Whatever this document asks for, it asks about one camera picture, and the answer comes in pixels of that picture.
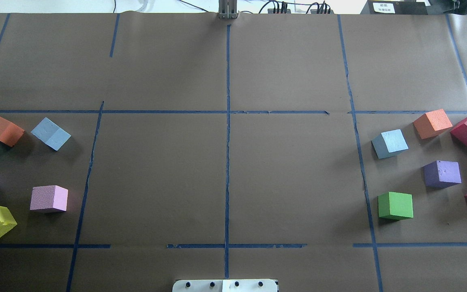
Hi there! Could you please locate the green foam block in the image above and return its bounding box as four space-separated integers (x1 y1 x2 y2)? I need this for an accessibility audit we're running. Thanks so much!
377 191 414 221

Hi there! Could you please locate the black box with label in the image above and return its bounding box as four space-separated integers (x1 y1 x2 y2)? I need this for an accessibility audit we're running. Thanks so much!
360 0 428 15

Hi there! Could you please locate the light blue foam block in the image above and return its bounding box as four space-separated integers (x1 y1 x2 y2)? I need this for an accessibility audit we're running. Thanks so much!
371 129 409 159
31 118 71 151

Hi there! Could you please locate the pink foam block left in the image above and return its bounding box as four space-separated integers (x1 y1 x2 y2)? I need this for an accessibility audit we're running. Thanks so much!
30 185 69 213

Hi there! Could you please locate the orange foam block left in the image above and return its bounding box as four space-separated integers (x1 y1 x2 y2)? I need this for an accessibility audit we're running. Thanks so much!
0 116 25 147

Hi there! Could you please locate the orange foam block right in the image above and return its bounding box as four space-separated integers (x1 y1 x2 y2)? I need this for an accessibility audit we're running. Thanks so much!
413 109 453 139

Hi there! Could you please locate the aluminium frame post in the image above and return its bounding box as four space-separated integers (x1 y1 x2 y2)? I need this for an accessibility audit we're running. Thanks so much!
217 0 238 19

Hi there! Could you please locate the white mounting plate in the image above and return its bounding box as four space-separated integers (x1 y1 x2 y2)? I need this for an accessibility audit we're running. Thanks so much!
172 279 279 292

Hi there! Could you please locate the orange foam block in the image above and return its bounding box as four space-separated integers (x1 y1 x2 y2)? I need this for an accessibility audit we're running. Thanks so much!
0 116 25 147
413 109 453 139

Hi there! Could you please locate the purple foam block right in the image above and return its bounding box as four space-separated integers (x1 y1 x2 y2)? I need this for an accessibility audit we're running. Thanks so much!
422 160 462 189

